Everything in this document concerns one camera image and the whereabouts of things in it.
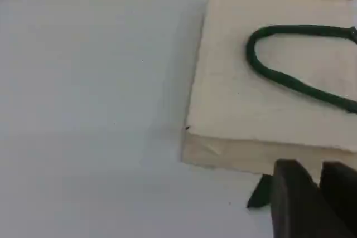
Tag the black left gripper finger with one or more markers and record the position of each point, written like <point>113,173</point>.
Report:
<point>341,190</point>
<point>293,210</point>

